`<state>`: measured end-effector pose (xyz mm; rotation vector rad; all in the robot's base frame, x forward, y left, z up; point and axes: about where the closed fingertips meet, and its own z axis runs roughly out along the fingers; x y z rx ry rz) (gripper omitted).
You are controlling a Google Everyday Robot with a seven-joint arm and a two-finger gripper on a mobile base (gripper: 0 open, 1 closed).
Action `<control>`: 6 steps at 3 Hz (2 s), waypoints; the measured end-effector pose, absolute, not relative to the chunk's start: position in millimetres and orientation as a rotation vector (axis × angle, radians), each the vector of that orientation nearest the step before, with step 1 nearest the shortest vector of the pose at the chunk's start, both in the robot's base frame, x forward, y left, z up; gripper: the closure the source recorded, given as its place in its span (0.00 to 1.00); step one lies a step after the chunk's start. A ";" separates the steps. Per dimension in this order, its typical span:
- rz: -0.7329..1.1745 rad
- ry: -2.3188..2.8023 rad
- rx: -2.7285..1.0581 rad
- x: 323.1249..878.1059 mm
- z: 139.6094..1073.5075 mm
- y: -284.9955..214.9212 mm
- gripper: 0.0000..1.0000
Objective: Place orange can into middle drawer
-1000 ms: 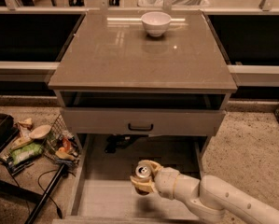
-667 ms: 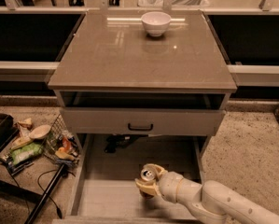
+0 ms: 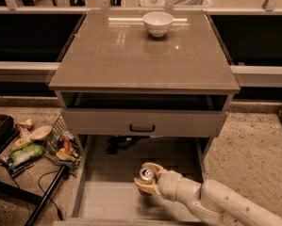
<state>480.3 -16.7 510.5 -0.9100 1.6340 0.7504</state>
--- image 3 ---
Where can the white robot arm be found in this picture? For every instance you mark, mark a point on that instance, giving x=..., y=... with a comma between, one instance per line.
x=208, y=201

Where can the green snack bag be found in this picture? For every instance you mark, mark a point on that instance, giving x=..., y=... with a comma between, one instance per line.
x=29, y=152

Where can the black pole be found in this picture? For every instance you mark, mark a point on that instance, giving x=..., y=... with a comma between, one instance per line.
x=62, y=173

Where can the closed drawer with black handle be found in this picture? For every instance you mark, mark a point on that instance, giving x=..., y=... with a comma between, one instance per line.
x=144, y=122

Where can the white plate on floor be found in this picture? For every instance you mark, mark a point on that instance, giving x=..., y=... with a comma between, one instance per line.
x=41, y=133

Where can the orange soda can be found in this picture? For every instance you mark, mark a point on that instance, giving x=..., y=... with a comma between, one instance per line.
x=147, y=174

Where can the black object under cabinet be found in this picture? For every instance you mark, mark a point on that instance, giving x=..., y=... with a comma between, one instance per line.
x=121, y=143

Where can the white bowl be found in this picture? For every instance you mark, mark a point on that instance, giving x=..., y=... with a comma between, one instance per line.
x=157, y=23

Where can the wire basket with items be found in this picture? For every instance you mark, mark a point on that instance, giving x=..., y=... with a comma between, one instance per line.
x=61, y=147

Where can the grey drawer cabinet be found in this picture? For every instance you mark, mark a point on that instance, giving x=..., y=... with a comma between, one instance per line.
x=114, y=63

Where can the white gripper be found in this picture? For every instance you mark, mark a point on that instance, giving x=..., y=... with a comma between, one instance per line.
x=167, y=183

